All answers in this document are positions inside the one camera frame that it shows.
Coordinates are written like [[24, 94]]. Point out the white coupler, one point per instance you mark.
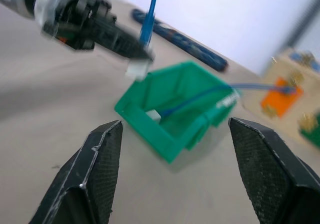
[[137, 70], [153, 115]]

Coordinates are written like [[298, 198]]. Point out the dark upright post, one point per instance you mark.
[[303, 11]]

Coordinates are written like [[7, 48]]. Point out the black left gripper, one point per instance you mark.
[[82, 21]]

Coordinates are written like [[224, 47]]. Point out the green plastic bin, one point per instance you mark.
[[160, 131]]

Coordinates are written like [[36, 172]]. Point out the blue block on board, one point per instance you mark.
[[306, 61]]

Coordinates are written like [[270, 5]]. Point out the wooden task board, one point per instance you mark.
[[287, 71]]

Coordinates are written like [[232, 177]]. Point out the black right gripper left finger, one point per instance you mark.
[[100, 174]]

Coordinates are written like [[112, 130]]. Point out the green block on board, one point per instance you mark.
[[311, 131]]

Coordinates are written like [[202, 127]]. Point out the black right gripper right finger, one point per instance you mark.
[[265, 174]]

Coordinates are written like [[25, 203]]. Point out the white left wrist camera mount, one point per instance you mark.
[[47, 6]]

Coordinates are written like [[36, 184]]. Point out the orange block on board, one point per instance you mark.
[[281, 97]]

